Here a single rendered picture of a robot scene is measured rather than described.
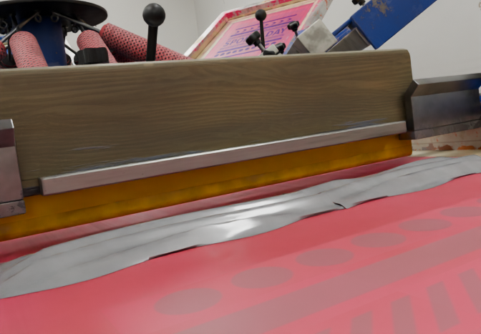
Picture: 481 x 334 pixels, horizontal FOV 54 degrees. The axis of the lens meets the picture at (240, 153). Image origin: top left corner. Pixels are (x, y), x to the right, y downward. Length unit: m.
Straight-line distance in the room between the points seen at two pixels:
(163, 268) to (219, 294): 0.05
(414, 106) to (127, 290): 0.32
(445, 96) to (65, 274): 0.37
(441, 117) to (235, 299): 0.35
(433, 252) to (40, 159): 0.22
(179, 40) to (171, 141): 4.62
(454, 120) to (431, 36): 2.29
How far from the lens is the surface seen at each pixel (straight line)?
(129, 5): 4.85
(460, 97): 0.50
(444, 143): 0.55
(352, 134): 0.39
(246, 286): 0.17
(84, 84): 0.31
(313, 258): 0.19
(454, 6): 2.70
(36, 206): 0.31
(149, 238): 0.25
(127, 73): 0.32
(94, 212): 0.32
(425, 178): 0.34
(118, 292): 0.19
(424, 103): 0.46
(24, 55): 0.93
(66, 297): 0.20
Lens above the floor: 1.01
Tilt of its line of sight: 4 degrees down
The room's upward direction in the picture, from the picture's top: 7 degrees counter-clockwise
